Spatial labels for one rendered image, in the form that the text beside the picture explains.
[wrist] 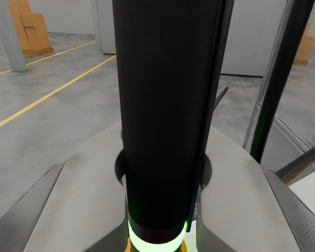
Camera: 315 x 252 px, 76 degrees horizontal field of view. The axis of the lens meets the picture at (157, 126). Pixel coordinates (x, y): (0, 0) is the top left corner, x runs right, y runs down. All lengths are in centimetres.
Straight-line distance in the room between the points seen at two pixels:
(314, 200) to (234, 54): 532
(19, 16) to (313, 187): 837
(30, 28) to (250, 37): 665
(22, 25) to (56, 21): 635
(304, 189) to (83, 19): 1359
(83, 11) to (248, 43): 1011
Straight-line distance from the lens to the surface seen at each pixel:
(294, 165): 29
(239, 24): 565
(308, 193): 55
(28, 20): 830
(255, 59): 587
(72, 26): 1420
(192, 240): 20
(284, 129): 133
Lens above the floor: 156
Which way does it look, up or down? 31 degrees down
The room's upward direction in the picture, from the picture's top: 2 degrees clockwise
